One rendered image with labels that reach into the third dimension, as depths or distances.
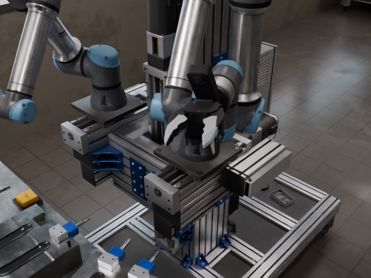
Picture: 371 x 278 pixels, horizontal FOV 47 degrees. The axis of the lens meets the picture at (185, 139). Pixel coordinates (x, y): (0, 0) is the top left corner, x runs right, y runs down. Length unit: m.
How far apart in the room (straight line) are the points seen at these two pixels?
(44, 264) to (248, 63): 0.83
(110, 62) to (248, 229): 1.21
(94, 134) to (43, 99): 1.95
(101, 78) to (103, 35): 2.13
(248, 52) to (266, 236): 1.33
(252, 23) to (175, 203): 0.61
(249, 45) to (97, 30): 2.64
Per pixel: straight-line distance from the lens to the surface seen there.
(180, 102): 1.08
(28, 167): 3.32
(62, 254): 1.38
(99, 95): 1.73
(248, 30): 1.22
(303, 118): 3.85
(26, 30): 1.39
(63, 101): 3.75
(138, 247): 2.28
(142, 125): 1.80
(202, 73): 0.82
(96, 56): 1.67
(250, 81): 1.28
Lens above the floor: 1.88
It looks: 33 degrees down
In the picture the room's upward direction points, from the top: straight up
